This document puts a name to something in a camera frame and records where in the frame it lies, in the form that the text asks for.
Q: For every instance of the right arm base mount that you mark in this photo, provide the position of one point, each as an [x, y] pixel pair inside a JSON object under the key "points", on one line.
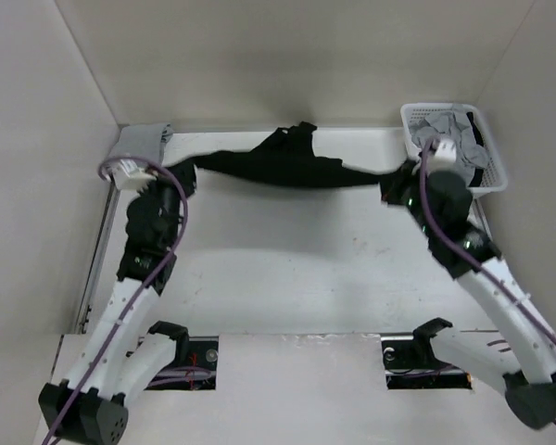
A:
{"points": [[406, 369]]}

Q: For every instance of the crumpled grey tank top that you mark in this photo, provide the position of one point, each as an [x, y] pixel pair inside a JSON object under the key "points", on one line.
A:
{"points": [[453, 123]]}

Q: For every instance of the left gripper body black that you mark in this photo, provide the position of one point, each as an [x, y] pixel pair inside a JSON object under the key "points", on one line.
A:
{"points": [[165, 191]]}

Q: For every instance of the folded grey tank top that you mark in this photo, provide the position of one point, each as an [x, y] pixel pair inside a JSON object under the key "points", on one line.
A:
{"points": [[146, 141]]}

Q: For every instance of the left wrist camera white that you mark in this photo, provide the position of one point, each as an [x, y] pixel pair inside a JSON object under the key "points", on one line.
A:
{"points": [[126, 174]]}

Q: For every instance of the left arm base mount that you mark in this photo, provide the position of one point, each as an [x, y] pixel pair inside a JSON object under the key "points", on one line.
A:
{"points": [[197, 370]]}

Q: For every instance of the white plastic laundry basket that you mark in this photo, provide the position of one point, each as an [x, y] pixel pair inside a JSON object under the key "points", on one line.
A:
{"points": [[494, 177]]}

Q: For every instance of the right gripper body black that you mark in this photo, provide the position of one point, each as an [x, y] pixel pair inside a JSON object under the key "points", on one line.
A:
{"points": [[406, 190]]}

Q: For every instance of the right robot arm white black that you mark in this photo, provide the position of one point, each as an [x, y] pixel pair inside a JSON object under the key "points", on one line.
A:
{"points": [[521, 363]]}

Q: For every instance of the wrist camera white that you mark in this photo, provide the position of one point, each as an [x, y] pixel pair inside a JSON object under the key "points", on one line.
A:
{"points": [[442, 155], [126, 174]]}

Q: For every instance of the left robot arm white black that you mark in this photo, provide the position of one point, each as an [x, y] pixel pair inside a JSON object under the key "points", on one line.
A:
{"points": [[90, 405]]}

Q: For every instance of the black white garment in basket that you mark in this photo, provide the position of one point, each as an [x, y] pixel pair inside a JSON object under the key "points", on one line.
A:
{"points": [[476, 134]]}

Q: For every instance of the black tank top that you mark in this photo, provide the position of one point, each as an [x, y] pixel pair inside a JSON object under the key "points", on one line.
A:
{"points": [[286, 158]]}

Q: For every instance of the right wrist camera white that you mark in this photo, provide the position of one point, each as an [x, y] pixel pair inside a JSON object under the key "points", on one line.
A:
{"points": [[442, 155]]}

